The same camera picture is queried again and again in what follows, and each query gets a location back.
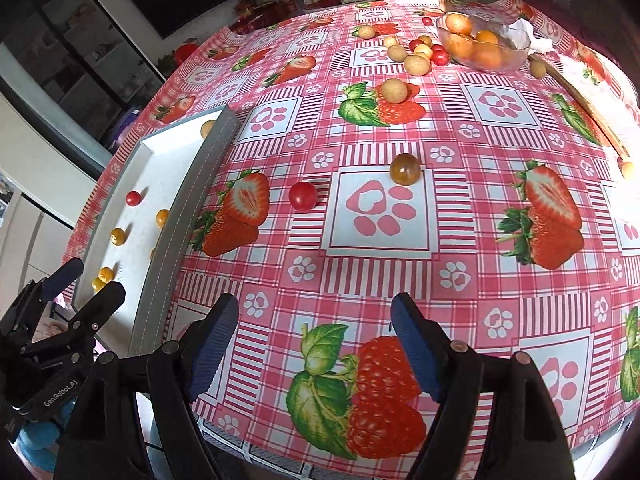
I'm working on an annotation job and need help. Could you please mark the crumpled white tissue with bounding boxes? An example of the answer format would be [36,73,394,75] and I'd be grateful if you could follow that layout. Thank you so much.
[500,17,556,53]

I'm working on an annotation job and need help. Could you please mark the dark display cabinet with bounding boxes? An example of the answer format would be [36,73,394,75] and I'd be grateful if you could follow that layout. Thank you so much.
[0,0,166,161]

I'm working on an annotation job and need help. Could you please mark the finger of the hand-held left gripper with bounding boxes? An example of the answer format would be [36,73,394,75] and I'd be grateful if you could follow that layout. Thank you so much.
[0,257,85,337]
[20,281,126,361]

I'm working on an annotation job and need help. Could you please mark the purple bag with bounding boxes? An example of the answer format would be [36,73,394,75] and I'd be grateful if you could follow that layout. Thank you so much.
[107,107,143,151]

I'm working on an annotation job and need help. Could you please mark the wooden stick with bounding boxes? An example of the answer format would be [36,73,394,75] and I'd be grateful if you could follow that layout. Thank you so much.
[530,55,630,159]

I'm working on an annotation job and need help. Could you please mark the white tray with grey rim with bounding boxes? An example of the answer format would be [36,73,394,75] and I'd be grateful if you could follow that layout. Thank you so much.
[70,105,242,361]

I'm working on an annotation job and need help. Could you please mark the dark red box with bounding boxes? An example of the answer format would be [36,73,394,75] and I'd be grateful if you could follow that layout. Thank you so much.
[232,0,301,31]

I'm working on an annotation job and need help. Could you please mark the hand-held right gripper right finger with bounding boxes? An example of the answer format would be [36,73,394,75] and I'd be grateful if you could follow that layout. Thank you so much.
[390,292,576,480]

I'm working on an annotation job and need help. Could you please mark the blue plastic stool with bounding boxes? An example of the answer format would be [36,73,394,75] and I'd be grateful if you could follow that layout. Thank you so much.
[15,410,76,476]

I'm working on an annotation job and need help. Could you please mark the clear glass bowl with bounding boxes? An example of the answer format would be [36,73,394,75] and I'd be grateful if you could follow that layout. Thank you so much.
[436,7,532,73]

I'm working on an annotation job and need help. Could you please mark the strawberry print plaid tablecloth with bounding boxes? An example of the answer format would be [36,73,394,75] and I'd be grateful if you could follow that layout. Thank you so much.
[65,0,640,480]

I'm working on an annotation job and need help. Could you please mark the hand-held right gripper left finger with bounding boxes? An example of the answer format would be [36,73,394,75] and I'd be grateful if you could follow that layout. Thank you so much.
[65,292,240,480]

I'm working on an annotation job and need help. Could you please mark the brown cherry tomato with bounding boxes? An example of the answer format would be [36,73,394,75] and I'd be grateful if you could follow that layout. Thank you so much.
[389,153,422,186]

